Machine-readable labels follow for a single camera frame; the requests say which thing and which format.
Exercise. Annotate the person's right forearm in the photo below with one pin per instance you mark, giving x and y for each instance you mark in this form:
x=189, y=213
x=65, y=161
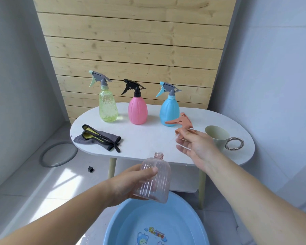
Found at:
x=262, y=204

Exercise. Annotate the person's left hand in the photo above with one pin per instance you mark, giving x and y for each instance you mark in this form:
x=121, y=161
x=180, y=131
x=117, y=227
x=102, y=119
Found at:
x=125, y=183

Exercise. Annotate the black spray nozzle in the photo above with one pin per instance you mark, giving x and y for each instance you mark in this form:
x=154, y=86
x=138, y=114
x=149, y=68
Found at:
x=132, y=87

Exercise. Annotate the grey cloth with black trim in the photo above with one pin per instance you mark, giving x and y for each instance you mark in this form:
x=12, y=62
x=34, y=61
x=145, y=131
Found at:
x=102, y=139

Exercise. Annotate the small black block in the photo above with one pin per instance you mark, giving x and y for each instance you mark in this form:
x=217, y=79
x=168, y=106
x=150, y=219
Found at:
x=90, y=169

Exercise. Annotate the person's left forearm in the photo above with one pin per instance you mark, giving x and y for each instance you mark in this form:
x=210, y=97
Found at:
x=51, y=219

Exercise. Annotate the blue spray bottle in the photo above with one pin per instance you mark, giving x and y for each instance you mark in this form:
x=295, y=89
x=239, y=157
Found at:
x=168, y=112

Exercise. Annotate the person's right hand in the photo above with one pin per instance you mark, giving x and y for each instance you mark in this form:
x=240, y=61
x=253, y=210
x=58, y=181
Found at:
x=199, y=147

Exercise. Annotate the green clear spray bottle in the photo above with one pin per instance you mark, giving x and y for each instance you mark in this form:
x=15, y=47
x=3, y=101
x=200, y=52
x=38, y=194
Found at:
x=108, y=108

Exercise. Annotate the blue grey spray nozzle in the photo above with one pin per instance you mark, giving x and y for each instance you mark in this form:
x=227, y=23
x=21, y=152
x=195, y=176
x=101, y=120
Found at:
x=168, y=89

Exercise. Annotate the orange spray head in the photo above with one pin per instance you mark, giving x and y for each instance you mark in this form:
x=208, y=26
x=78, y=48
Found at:
x=183, y=122

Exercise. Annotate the clear ribbed spray bottle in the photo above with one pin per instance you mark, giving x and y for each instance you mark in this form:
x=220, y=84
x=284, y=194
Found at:
x=158, y=181

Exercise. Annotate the green grey spray nozzle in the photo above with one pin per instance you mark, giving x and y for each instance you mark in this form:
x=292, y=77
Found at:
x=100, y=79

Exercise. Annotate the pink spray bottle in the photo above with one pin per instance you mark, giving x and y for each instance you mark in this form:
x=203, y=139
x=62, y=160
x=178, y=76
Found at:
x=137, y=110

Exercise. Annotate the white oval table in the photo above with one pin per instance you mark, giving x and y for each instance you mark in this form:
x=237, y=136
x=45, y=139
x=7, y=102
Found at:
x=148, y=135

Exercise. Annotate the blue plastic basin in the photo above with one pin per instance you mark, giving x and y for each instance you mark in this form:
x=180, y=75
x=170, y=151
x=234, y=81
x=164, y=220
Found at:
x=168, y=221

